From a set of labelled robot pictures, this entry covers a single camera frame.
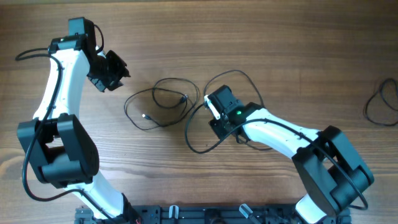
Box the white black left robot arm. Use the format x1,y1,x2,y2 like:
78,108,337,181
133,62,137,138
16,17,142,223

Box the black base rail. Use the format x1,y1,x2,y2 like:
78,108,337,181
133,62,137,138
74,203,352,224

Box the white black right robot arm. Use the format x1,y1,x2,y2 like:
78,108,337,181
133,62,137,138
204,85,374,223

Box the black cable bundle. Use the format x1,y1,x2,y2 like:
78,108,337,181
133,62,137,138
123,77,200,131

